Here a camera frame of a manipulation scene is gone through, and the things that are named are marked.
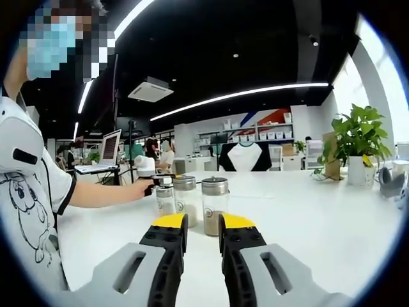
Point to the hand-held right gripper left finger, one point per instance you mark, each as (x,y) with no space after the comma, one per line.
(169,265)

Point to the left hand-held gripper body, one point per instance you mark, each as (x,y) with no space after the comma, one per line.
(145,166)

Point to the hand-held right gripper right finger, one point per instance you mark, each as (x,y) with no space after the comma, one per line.
(236,272)

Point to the small seasoning bottle white powder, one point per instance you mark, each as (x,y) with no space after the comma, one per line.
(165,201)

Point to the medium seasoning bottle white powder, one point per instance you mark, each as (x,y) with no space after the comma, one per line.
(187,204)

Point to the tall seasoning bottle brown powder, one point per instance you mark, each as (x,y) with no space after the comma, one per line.
(212,204)

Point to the person's left hand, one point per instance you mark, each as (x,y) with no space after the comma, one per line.
(140,190)

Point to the teal bag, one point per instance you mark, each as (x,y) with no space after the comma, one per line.
(138,152)

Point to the black tripod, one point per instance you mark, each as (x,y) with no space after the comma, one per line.
(131,144)

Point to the silver laptop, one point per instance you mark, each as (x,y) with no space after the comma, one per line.
(110,147)

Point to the black laptop stand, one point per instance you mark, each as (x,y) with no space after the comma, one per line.
(96,176)

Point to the ceiling air conditioner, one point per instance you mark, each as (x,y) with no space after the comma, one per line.
(150,89)

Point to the short ceiling light strip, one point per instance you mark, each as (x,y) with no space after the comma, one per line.
(75,131)

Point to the shelf with white bins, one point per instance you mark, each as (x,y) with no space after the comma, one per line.
(255,128)

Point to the white mesh chair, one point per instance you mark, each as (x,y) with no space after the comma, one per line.
(275,156)

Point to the long ceiling light strip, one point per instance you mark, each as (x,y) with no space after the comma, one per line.
(134,14)
(239,94)

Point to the person's white printed t-shirt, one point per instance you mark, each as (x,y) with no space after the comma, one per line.
(28,208)

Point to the cardboard box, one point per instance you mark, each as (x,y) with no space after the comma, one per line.
(289,149)

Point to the white chest device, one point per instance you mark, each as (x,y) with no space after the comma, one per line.
(19,137)

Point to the brown paper bag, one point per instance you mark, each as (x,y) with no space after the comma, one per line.
(330,153)

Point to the yellow plant tag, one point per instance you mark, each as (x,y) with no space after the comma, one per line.
(367,160)

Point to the grey headset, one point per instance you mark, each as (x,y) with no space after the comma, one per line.
(391,185)

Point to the potted green plant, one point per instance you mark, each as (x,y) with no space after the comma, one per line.
(361,128)

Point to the white round cup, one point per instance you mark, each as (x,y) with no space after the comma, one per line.
(401,166)

